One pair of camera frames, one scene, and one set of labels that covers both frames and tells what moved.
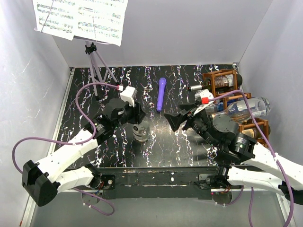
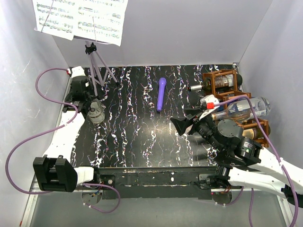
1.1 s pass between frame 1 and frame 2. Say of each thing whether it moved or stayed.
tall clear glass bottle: stayed
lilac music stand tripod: stayed
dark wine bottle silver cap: stayed
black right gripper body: stayed
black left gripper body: moved
